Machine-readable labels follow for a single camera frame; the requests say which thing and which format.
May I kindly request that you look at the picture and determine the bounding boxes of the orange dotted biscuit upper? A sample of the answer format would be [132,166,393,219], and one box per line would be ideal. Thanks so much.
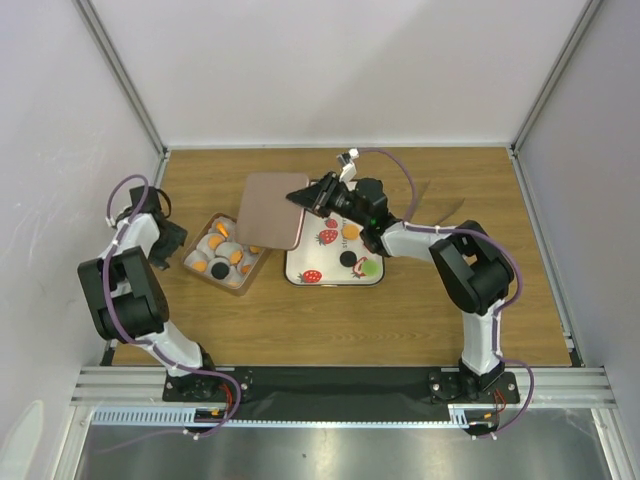
[342,224,359,240]

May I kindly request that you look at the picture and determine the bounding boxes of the steel slotted serving tongs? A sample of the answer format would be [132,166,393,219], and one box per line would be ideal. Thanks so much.
[408,180,466,225]

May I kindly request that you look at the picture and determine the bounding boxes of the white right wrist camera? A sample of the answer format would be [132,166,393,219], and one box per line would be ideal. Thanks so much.
[337,148,360,184]

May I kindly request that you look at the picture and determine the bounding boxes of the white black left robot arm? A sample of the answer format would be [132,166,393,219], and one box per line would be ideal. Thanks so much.
[77,183,222,402]

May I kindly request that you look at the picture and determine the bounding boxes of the orange dotted biscuit top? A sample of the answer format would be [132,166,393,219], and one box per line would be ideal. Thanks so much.
[216,223,229,238]

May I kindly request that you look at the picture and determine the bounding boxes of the white strawberry print tray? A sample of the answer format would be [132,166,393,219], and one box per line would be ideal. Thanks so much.
[284,213,385,287]

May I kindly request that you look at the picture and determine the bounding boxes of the orange round dotted biscuit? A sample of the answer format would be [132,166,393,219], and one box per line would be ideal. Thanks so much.
[229,250,244,265]

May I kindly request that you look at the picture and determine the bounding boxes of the rose gold tin lid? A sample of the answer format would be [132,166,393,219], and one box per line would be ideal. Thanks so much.
[235,172,309,250]

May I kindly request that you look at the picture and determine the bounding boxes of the orange flower swirl cookie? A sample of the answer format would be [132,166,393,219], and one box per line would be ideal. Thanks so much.
[191,261,208,272]

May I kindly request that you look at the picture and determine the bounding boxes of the green sandwich cookie lower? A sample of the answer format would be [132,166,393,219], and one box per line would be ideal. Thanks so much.
[360,259,379,276]

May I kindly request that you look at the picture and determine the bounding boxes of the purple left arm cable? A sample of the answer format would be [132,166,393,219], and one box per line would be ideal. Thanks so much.
[97,173,244,446]

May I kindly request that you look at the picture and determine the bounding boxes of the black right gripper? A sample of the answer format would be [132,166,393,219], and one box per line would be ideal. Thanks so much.
[287,171,370,227]

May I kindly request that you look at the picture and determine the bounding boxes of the aluminium frame post right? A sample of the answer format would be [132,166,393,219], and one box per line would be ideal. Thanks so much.
[510,0,605,156]

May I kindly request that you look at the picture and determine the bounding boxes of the aluminium frame post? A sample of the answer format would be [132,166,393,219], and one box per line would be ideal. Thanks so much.
[510,0,605,156]
[71,0,168,159]

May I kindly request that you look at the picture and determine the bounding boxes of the orange scalloped cookie lower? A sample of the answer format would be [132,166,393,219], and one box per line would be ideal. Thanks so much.
[208,234,225,250]

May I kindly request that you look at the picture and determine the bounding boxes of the black sandwich cookie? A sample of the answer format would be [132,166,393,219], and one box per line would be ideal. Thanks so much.
[211,262,230,280]
[339,251,358,268]

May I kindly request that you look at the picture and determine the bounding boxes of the aluminium frame post left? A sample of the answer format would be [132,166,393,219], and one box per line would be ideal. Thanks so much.
[71,0,168,159]

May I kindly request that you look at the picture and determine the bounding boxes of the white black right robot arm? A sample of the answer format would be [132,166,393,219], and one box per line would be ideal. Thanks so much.
[286,172,516,402]

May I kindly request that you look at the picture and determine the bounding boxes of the rose gold cookie tin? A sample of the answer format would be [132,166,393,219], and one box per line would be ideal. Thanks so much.
[181,212,270,297]

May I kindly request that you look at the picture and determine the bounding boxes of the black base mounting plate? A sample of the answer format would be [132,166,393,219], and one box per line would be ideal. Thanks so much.
[162,364,521,421]

